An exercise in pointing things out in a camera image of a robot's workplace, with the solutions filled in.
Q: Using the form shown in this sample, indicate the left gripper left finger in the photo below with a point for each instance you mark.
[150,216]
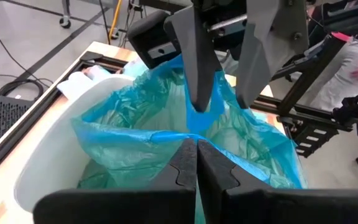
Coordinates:
[120,208]

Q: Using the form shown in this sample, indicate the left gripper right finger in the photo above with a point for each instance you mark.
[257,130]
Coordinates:
[291,208]

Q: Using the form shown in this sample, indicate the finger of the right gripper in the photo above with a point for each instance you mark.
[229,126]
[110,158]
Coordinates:
[197,62]
[266,56]

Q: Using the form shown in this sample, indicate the white bin with blue liner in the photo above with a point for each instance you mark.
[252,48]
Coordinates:
[129,124]

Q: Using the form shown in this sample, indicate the white plastic trash bin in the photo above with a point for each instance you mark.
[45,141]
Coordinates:
[48,149]

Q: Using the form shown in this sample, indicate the blue bag roll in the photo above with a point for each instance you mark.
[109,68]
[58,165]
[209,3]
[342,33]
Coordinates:
[135,67]

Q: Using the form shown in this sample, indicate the person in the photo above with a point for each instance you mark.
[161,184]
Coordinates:
[337,87]

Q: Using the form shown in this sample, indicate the black caster wheel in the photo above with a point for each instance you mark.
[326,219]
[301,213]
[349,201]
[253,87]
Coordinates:
[64,22]

